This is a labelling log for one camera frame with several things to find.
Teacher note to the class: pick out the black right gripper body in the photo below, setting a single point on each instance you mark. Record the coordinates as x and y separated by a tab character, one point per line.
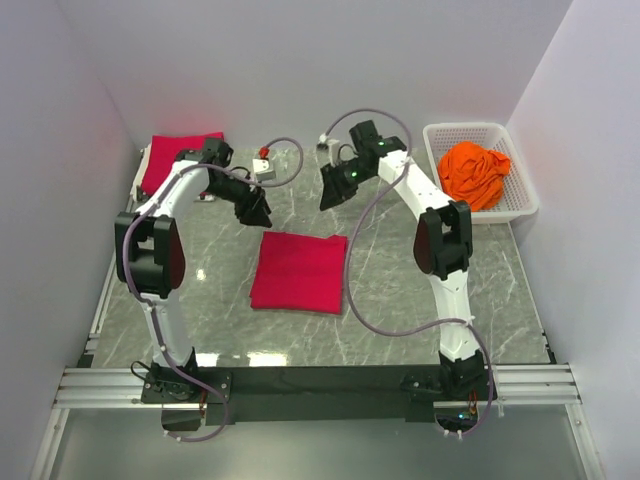
350	175

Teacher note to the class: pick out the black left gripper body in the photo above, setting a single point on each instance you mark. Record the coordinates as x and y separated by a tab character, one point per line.
238	191

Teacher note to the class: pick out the red t-shirt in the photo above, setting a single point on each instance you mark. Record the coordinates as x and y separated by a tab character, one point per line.
163	152
299	273

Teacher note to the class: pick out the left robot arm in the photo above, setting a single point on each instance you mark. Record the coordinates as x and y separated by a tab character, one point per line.
151	261

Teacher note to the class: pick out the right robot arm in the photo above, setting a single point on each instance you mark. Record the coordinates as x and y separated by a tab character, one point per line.
442	245

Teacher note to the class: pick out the folded red t-shirt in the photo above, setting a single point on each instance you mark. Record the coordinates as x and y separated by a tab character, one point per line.
163	152

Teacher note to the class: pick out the crumpled orange t-shirt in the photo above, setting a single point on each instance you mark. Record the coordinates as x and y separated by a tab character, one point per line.
469	172

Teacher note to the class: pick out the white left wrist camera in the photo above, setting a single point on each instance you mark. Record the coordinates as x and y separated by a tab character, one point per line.
262	167

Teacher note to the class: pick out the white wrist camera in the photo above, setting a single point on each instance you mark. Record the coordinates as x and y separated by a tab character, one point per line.
262	167
330	147

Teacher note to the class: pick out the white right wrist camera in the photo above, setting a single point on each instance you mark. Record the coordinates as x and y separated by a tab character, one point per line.
330	147

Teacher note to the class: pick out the aluminium extrusion rail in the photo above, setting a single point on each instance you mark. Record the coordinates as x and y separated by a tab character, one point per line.
516	385

